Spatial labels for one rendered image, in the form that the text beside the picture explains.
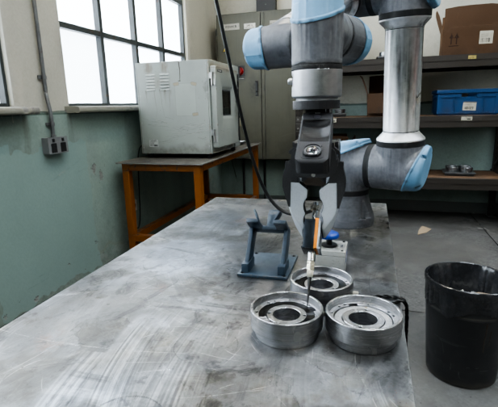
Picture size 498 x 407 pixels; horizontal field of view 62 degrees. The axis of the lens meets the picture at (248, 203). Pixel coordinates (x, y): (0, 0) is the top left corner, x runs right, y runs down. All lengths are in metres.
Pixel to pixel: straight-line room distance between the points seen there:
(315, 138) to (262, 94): 3.94
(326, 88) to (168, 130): 2.42
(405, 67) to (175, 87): 2.09
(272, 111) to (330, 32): 3.86
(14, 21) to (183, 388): 2.18
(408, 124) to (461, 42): 3.13
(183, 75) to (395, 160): 2.07
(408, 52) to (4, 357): 0.96
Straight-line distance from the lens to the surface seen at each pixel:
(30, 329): 0.75
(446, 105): 4.17
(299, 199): 0.65
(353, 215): 1.14
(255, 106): 4.53
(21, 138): 2.40
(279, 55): 0.77
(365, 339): 0.59
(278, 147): 4.49
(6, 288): 2.39
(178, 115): 2.95
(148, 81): 3.05
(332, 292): 0.68
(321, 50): 0.63
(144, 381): 0.57
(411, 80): 1.07
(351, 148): 1.12
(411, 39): 1.07
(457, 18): 4.21
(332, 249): 0.84
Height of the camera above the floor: 1.13
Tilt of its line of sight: 13 degrees down
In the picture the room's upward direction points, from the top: 1 degrees counter-clockwise
